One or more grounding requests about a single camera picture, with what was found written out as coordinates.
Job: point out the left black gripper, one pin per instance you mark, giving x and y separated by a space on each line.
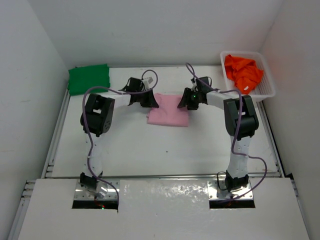
150 102

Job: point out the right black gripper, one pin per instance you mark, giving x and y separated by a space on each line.
186 100

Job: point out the pink t shirt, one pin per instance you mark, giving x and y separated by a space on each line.
168 113

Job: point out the orange t shirt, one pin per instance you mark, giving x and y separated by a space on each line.
244 73

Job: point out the green t shirt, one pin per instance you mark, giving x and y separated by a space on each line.
83 78

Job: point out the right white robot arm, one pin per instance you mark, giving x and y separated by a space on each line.
241 123

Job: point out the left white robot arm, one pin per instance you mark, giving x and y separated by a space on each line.
96 119

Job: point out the white plastic basket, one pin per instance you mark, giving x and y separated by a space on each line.
266 88

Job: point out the white front cover panel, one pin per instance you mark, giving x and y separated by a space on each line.
163 210

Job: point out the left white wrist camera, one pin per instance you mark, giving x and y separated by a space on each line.
147 82

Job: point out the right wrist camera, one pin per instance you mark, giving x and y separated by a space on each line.
201 85

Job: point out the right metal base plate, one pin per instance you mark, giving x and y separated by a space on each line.
217 191

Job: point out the metal base plate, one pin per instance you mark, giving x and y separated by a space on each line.
217 191
103 191

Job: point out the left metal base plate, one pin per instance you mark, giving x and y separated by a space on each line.
103 191

